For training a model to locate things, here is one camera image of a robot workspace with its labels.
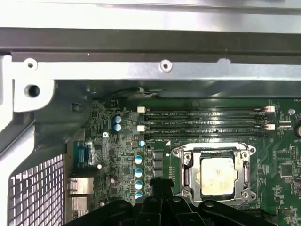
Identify black grey PC case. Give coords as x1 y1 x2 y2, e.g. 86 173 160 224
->
0 24 301 226

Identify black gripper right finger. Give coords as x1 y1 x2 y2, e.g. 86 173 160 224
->
162 178 277 226

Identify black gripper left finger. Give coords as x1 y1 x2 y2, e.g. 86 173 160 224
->
63 178 163 226

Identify thin black white wire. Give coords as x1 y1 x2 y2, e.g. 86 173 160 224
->
112 86 166 97

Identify RAM slot white latches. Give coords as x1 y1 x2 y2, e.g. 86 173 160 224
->
137 123 275 134
137 105 275 117

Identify silver rear port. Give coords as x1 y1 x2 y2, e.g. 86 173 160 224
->
70 196 92 226
69 177 95 196

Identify silver Intel CPU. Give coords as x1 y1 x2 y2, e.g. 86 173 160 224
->
199 155 238 196

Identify blue rear port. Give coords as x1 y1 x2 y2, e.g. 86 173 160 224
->
73 140 95 170

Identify RAM slot black latches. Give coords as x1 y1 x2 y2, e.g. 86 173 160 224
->
138 115 269 125
138 131 269 142

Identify green motherboard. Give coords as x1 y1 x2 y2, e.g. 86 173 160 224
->
67 97 301 226

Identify thin steel locking lever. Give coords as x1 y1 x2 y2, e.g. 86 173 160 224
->
171 140 257 154

